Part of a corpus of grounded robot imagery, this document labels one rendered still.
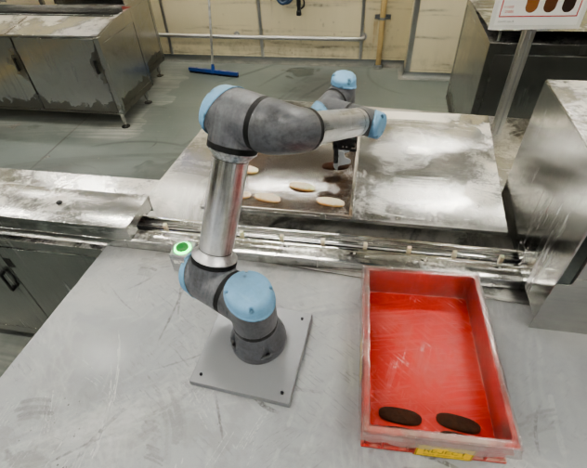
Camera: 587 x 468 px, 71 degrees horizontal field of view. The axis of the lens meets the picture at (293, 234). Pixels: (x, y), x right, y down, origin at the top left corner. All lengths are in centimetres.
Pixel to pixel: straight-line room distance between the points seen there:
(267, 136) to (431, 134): 103
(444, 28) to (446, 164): 307
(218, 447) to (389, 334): 52
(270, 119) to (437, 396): 77
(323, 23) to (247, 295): 418
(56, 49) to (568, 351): 386
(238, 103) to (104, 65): 306
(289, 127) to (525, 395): 86
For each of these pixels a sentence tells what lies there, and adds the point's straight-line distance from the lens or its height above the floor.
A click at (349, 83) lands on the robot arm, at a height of 131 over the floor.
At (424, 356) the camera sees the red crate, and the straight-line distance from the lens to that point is 120.
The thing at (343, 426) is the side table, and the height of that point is 82.
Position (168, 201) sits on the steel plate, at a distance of 171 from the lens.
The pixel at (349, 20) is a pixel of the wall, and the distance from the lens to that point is 488.
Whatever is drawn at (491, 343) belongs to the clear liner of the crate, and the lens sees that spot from 115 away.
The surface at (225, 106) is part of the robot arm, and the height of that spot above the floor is 144.
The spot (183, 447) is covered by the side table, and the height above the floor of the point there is 82.
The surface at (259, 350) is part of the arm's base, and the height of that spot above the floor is 90.
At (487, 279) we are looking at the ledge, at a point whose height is 85.
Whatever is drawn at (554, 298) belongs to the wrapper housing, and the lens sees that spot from 126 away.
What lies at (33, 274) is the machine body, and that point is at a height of 60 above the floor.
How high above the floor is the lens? 183
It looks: 43 degrees down
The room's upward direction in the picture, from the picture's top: 3 degrees counter-clockwise
